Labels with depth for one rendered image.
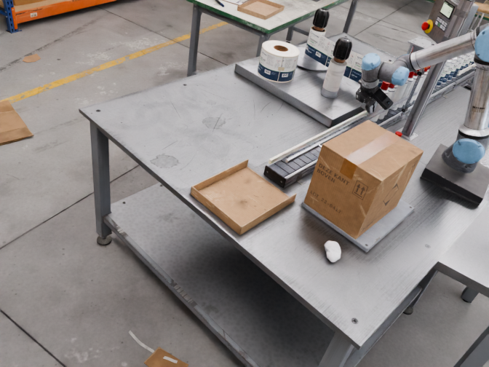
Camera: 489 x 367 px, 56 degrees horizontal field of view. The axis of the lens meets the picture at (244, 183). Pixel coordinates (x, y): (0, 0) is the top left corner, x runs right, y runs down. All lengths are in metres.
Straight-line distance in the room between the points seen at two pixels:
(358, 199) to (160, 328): 1.19
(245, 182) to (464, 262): 0.85
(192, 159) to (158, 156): 0.13
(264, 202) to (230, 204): 0.13
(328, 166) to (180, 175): 0.57
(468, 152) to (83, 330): 1.84
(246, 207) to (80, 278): 1.13
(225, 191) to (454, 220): 0.92
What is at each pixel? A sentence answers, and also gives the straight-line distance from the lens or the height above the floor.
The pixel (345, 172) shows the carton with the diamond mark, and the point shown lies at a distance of 1.57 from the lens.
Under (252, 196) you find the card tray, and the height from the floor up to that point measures 0.83.
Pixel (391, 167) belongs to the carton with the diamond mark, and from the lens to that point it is 1.59.
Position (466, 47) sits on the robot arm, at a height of 1.37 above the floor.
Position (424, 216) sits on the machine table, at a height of 0.83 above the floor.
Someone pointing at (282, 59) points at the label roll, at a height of 1.01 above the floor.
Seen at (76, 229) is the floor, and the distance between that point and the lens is 2.74.
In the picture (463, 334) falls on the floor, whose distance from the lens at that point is 2.81.
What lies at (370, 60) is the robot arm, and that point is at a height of 1.23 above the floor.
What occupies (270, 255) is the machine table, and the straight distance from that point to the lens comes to 1.54.
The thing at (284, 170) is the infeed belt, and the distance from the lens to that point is 1.82.
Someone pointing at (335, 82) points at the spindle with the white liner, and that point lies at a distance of 2.41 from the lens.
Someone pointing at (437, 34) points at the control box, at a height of 1.32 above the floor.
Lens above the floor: 1.94
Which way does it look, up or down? 39 degrees down
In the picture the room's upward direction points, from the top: 12 degrees clockwise
